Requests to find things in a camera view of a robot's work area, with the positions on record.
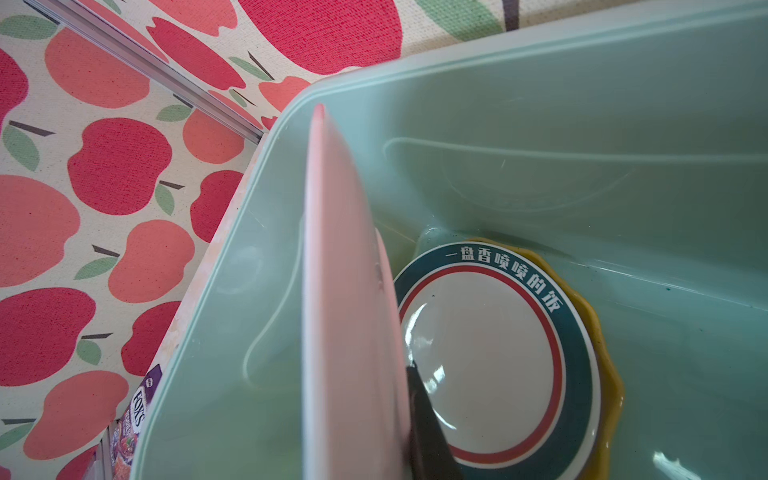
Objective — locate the purple candy bag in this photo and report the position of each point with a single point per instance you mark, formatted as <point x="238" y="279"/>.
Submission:
<point x="125" y="434"/>

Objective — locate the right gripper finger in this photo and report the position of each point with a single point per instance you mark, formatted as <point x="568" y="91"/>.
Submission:
<point x="430" y="455"/>

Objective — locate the small green-rim plate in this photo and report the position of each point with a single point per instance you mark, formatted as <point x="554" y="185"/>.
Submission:
<point x="355" y="413"/>

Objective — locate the large green-red rim plate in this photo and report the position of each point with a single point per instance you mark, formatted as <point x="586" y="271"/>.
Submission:
<point x="505" y="358"/>

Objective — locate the green plastic bin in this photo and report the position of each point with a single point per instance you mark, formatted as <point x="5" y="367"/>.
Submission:
<point x="628" y="148"/>

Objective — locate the yellow dotted plate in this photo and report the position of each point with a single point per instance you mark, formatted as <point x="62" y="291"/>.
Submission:
<point x="612" y="388"/>

